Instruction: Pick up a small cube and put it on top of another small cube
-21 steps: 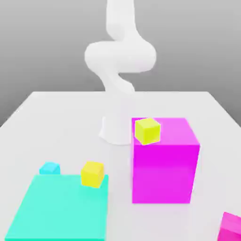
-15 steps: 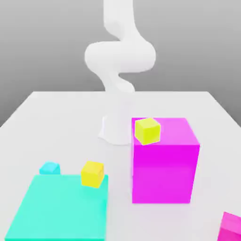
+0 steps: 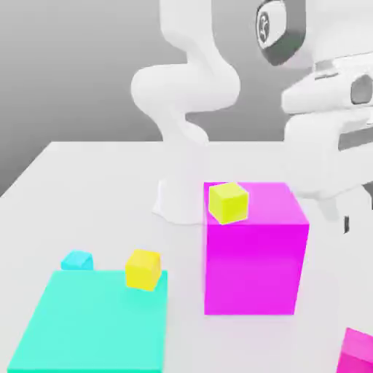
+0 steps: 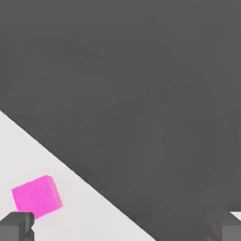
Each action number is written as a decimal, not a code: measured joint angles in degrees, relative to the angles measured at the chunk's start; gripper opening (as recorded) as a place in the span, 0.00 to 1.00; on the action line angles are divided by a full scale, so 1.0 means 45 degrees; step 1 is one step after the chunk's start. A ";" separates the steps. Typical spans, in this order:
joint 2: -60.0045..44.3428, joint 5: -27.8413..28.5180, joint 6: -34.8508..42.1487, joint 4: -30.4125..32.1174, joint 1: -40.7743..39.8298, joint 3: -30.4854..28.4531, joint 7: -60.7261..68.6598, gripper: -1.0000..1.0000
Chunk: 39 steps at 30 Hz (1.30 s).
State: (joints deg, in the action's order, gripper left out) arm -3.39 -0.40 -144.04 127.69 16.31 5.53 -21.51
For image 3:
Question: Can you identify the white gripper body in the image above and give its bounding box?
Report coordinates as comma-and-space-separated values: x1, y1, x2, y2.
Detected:
283, 108, 373, 203

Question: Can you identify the small lime yellow cube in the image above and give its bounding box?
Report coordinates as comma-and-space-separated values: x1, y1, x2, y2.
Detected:
208, 181, 251, 226

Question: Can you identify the small pink cube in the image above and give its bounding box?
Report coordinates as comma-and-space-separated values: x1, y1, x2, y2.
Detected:
336, 326, 373, 373

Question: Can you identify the small cyan cube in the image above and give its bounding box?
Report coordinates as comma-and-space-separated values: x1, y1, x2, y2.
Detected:
60, 249, 95, 272

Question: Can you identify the large magenta box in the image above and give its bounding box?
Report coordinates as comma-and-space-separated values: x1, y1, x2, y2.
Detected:
203, 181, 310, 316

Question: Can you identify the large turquoise box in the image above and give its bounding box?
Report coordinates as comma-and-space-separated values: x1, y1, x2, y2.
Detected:
7, 270, 169, 373

